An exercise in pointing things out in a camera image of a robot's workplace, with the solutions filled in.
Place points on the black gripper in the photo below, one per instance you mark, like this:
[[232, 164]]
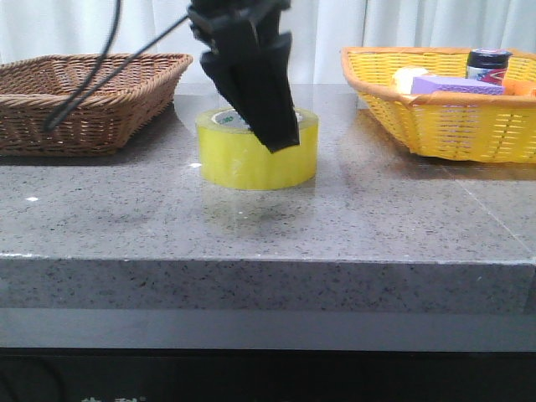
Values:
[[248, 60]]

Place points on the yellow packing tape roll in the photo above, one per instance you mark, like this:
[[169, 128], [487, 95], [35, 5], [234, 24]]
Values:
[[232, 156]]

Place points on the white curtain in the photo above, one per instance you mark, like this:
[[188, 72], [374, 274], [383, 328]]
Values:
[[320, 29]]

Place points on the round bread roll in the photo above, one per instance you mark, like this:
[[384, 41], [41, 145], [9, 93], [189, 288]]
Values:
[[403, 79]]

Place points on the purple sponge block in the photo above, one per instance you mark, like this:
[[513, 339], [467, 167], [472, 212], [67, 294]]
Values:
[[428, 84]]

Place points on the brown wicker basket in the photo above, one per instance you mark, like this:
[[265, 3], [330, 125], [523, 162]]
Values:
[[102, 124]]

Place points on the dark can with label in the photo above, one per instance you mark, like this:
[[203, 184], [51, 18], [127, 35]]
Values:
[[487, 65]]

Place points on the yellow woven plastic basket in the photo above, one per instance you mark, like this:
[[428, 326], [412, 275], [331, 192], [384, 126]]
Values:
[[453, 126]]

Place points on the orange object in basket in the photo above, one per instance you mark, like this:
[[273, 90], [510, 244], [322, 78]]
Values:
[[519, 87]]

